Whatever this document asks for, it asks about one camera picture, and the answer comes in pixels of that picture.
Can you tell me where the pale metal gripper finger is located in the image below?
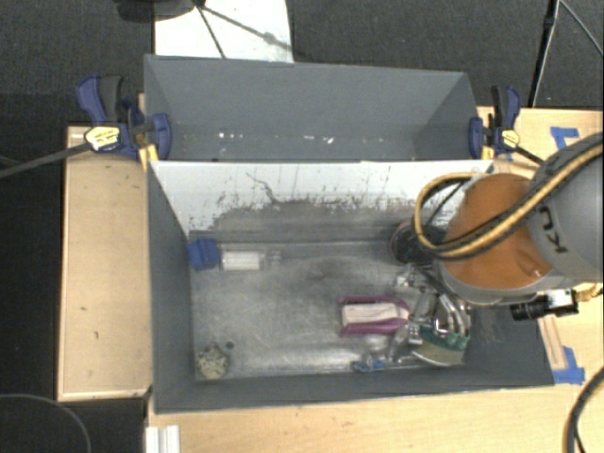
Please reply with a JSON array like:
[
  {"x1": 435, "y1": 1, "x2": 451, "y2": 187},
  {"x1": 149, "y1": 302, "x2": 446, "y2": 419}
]
[
  {"x1": 387, "y1": 324, "x2": 412, "y2": 365},
  {"x1": 361, "y1": 333, "x2": 396, "y2": 354}
]

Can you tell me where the small blue thing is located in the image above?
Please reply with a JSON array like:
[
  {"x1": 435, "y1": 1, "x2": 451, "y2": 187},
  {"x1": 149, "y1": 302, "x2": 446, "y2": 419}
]
[{"x1": 350, "y1": 355, "x2": 384, "y2": 374}]

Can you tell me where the purple packet with white label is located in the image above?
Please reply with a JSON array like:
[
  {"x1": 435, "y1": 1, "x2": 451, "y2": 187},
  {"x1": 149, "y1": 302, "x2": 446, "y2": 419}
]
[{"x1": 336, "y1": 294, "x2": 412, "y2": 339}]

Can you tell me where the olive round thing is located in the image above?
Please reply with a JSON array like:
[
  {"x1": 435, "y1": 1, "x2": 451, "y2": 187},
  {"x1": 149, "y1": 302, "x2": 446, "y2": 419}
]
[{"x1": 411, "y1": 340, "x2": 467, "y2": 368}]

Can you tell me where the dark red round thing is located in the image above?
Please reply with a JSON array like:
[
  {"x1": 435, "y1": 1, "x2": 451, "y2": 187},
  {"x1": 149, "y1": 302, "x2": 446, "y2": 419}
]
[{"x1": 390, "y1": 219, "x2": 445, "y2": 266}]

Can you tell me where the grey metal bin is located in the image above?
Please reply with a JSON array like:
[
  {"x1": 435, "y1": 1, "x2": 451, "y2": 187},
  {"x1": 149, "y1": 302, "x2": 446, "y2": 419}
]
[{"x1": 143, "y1": 54, "x2": 556, "y2": 414}]

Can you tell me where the clear bottle with blue cap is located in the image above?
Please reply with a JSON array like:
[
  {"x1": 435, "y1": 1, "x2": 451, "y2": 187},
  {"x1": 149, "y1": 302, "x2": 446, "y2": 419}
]
[{"x1": 185, "y1": 237, "x2": 285, "y2": 273}]

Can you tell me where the pale wood board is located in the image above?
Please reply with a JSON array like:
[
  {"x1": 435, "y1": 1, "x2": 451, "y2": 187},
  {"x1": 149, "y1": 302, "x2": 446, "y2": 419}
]
[{"x1": 56, "y1": 125, "x2": 155, "y2": 403}]

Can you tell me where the black cylinder on white bracket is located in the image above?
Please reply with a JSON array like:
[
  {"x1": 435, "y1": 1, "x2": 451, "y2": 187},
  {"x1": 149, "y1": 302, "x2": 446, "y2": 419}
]
[{"x1": 510, "y1": 287, "x2": 603, "y2": 323}]

